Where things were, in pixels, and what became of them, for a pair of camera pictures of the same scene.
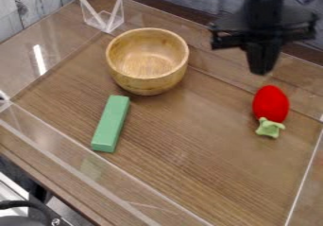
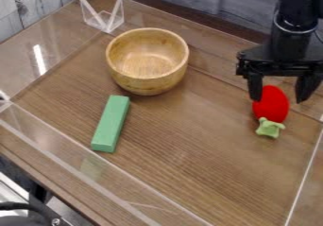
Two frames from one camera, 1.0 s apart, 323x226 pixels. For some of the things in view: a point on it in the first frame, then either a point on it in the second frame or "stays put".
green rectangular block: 109,125 stays put
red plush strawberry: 271,107 stays put
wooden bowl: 147,60 stays put
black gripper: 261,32 -> 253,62
